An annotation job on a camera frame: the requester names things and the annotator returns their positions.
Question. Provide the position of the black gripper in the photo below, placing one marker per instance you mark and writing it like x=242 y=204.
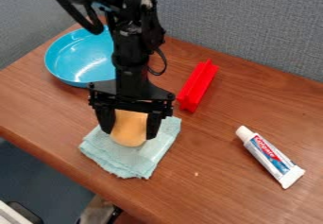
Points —
x=130 y=92

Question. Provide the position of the red plastic block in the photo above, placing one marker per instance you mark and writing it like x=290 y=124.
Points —
x=197 y=85

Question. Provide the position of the light green folded cloth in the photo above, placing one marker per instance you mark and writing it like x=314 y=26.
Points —
x=130 y=162

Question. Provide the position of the grey object under table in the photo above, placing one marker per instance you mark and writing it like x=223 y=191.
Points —
x=99 y=212

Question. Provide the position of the yellow foam ball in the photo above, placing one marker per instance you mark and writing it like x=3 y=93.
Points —
x=130 y=128

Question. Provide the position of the blue plate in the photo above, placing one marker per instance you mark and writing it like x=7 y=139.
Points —
x=78 y=58

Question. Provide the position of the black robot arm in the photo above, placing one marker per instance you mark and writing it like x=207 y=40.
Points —
x=132 y=23

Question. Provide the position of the white toothpaste tube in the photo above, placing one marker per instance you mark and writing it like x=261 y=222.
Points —
x=274 y=160

